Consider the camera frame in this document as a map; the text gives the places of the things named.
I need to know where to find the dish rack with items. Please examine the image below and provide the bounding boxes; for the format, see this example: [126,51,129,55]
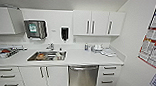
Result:
[0,46,28,60]

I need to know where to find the white double-door sink cabinet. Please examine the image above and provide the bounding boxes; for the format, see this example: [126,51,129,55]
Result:
[17,64,69,86]

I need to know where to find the black soap dispenser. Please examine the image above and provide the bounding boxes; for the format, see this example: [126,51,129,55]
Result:
[59,25,70,43]

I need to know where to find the orange bowl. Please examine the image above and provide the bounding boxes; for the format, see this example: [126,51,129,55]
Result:
[36,53,48,60]

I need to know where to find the stainless steel sink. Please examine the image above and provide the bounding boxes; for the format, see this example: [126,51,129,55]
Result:
[26,49,68,64]

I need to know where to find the chrome faucet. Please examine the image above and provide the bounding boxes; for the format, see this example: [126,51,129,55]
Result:
[46,43,56,52]

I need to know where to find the stainless steel dishwasher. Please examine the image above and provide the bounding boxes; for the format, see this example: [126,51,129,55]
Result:
[67,64,99,86]

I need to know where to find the white drawer stack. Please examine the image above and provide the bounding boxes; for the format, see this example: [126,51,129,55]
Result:
[0,65,26,86]
[96,64,122,86]

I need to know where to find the small blue white bottle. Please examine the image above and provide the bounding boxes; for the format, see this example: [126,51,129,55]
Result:
[84,43,89,51]

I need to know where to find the white three-door wall cabinet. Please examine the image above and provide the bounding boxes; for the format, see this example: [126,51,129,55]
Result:
[71,9,127,38]

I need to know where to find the white cloth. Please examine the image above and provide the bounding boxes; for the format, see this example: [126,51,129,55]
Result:
[100,48,118,58]

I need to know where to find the steel dishwasher handle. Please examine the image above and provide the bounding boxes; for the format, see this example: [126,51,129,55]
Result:
[69,65,99,72]

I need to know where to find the steel paper towel dispenser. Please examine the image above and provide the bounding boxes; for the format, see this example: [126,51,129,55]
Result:
[22,19,49,40]

